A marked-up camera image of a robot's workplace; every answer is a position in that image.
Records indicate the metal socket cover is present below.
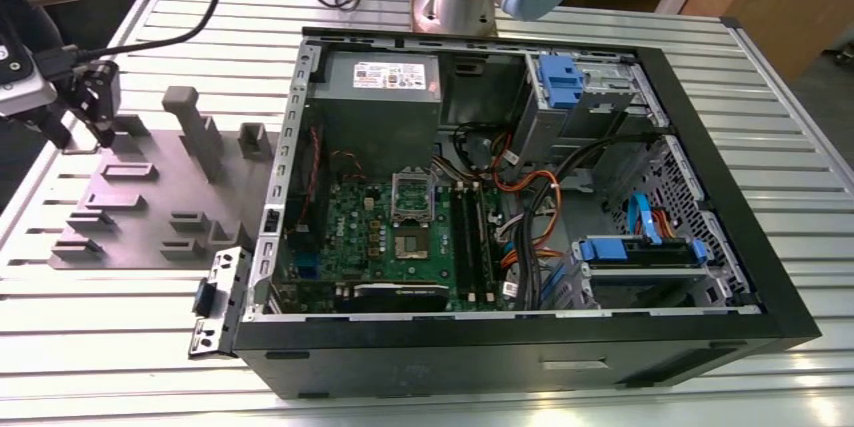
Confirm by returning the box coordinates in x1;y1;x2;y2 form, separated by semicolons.
390;171;441;227

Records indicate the blue drive bay latch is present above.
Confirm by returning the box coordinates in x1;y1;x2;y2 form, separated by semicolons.
538;54;588;109

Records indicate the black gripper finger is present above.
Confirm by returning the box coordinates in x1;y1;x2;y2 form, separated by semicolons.
12;107;74;147
70;59;123;150

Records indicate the thick black cable bundle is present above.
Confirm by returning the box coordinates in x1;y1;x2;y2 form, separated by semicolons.
517;130;669;311

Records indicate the yellow black wire bundle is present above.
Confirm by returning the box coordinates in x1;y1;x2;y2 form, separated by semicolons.
430;154;500;186

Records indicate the grey metal drive cage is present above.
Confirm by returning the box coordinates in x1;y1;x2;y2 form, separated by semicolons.
513;50;673;168

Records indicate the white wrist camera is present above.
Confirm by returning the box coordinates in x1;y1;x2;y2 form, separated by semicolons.
0;41;60;119

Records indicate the hard disk in blue carrier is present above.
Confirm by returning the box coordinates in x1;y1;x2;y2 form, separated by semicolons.
572;235;710;273

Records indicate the green motherboard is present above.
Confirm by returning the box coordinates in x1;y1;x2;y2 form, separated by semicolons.
277;166;520;313

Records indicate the thin red wire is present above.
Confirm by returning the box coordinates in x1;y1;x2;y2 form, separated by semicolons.
301;124;327;238

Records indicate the orange wire bundle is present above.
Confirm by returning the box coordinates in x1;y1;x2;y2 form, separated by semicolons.
493;169;568;273

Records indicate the grey parts rack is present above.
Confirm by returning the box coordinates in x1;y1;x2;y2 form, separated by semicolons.
50;86;286;271

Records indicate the black RAM slot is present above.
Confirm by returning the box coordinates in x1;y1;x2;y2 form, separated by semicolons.
449;181;478;301
477;181;502;299
457;181;485;301

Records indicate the black PC case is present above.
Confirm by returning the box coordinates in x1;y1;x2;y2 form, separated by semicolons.
230;25;822;401

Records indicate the grey metal disk bay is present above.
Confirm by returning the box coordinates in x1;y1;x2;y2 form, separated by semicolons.
566;266;762;311

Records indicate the black graphics card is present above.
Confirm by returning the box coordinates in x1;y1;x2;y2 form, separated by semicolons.
270;277;450;314

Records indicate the grey metal card bracket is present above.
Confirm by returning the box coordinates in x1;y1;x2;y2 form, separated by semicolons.
189;244;254;361

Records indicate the blue flat wire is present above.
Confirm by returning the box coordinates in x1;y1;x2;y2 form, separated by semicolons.
626;193;673;244

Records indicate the CPU socket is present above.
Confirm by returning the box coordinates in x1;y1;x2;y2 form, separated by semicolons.
391;230;434;262

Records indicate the grey power supply unit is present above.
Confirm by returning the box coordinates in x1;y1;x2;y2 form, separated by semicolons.
307;50;447;176

